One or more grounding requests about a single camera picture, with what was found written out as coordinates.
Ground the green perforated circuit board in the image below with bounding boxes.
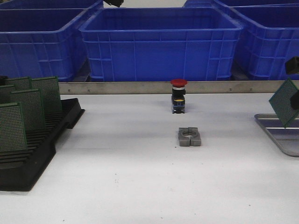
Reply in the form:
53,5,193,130
269,78,299,128

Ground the blue plastic crate right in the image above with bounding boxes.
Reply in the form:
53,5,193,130
230,6,299,80

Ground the blue plastic crate left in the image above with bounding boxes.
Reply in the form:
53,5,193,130
0,8,90,81

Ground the black slotted board rack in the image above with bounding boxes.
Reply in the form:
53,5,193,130
0,76,85,192

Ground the stainless steel shelf frame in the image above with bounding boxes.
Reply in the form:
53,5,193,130
59,80,283,95

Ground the grey metal clamp block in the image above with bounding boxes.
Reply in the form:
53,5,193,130
178,127,202,147

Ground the blue plastic crate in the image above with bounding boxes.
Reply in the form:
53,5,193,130
0,8,90,81
230,6,299,80
80,7,242,82

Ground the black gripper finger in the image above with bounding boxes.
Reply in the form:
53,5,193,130
290,90,299,109
285,56,299,75

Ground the blue plastic crate centre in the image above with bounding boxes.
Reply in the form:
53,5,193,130
80,7,242,82

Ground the blue crate rear right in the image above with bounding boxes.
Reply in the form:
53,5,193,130
183,0,299,7

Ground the silver metal tray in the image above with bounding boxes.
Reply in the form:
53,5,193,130
254,114,299,157

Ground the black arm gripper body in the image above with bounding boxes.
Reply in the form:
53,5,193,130
104,0,123,7

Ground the blue crate rear left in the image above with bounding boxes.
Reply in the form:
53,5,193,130
0,0,104,9

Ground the red emergency stop button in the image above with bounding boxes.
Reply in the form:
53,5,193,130
170,79,187,114

